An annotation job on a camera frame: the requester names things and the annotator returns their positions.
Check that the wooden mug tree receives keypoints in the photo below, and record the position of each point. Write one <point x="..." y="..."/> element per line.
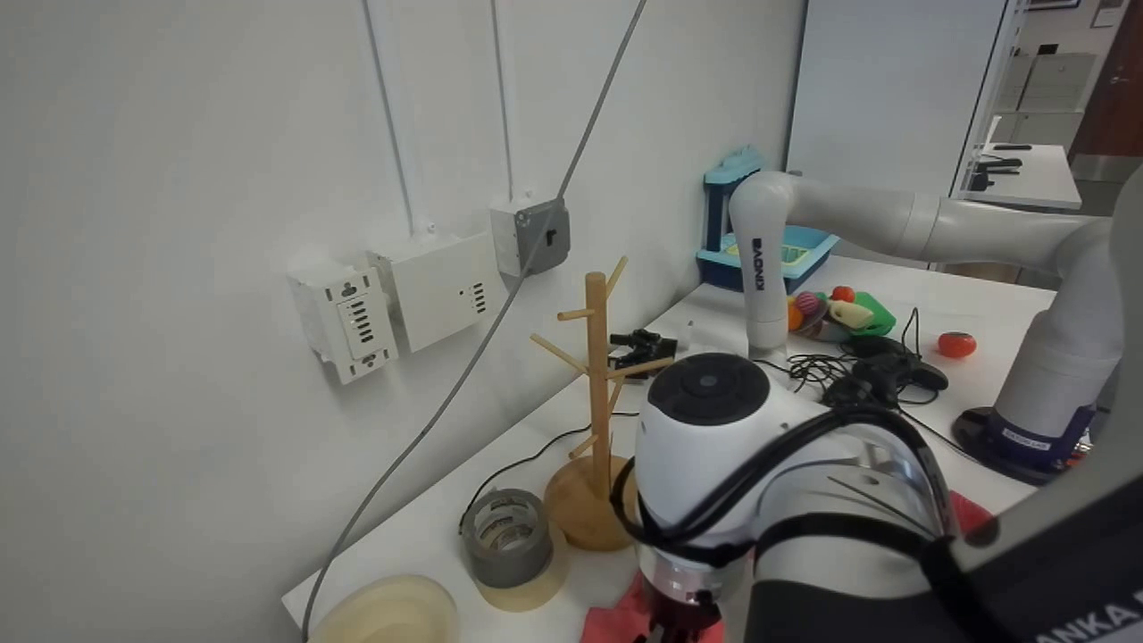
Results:
<point x="594" y="394"/>

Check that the blue plastic rack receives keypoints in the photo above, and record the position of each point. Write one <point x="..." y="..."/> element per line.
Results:
<point x="719" y="178"/>

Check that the brown wooden door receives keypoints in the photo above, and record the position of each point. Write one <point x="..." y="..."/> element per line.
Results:
<point x="1119" y="83"/>

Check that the white background desk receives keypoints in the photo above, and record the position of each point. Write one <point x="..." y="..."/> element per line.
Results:
<point x="1037" y="178"/>

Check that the red toy ball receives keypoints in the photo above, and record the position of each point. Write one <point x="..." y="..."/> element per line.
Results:
<point x="840" y="295"/>

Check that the white partition board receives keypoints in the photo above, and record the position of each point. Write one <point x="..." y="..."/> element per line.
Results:
<point x="893" y="83"/>

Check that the grey junction box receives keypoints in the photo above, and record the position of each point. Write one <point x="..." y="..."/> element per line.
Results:
<point x="529" y="236"/>

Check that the green toy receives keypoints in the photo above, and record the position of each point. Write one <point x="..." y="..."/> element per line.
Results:
<point x="877" y="315"/>

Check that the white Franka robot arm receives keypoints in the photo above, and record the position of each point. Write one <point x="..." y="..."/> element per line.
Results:
<point x="737" y="417"/>

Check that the orange purple toy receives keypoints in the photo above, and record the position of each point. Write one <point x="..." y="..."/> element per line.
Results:
<point x="806" y="312"/>

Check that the white wall conduit pipe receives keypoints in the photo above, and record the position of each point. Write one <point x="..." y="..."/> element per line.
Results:
<point x="388" y="112"/>
<point x="500" y="100"/>

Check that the cream plastic bowl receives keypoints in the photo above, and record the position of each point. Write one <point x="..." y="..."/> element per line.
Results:
<point x="379" y="608"/>

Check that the plain white wall box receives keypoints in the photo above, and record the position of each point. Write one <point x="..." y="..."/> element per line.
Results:
<point x="435" y="290"/>

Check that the white wall socket black markings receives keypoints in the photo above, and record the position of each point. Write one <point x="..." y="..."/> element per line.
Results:
<point x="344" y="324"/>

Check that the small red round object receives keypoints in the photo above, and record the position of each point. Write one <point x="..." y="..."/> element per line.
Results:
<point x="955" y="344"/>

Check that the blue black arm base clamp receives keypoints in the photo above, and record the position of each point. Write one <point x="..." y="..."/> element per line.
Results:
<point x="1011" y="448"/>

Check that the beige tape roll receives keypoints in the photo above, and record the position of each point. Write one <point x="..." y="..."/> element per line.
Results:
<point x="538" y="595"/>

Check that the coral printed sweatshirt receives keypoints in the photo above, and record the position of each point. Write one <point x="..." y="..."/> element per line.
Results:
<point x="613" y="624"/>

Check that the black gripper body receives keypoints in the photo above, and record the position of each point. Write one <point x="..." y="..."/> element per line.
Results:
<point x="686" y="624"/>

